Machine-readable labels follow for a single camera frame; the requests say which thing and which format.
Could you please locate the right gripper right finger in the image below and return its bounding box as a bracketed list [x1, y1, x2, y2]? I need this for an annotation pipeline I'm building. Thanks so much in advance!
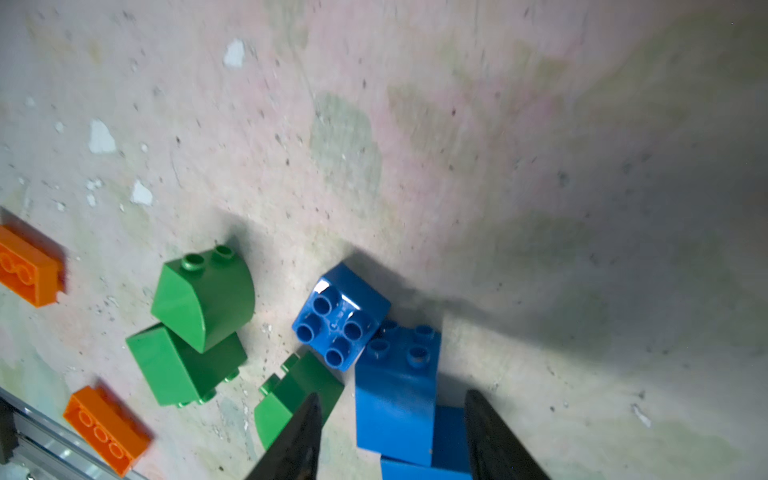
[464, 389, 550, 480]

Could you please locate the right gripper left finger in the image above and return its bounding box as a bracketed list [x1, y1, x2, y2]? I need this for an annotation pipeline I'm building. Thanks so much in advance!
[245, 393, 323, 480]

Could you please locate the aluminium front rail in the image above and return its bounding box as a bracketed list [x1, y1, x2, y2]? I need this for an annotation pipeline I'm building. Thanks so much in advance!
[1, 390, 142, 479]

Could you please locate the blue small brick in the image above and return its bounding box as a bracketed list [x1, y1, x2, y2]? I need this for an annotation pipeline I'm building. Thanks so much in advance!
[292, 263, 391, 372]

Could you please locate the green slope brick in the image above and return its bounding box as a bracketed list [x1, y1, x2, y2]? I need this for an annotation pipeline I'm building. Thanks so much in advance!
[254, 353, 344, 450]
[151, 245, 255, 353]

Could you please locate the orange brick front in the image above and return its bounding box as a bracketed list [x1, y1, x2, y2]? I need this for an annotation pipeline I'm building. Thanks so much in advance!
[62, 386, 153, 478]

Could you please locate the orange long brick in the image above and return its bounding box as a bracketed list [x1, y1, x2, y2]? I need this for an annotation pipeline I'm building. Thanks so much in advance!
[1, 225, 64, 308]

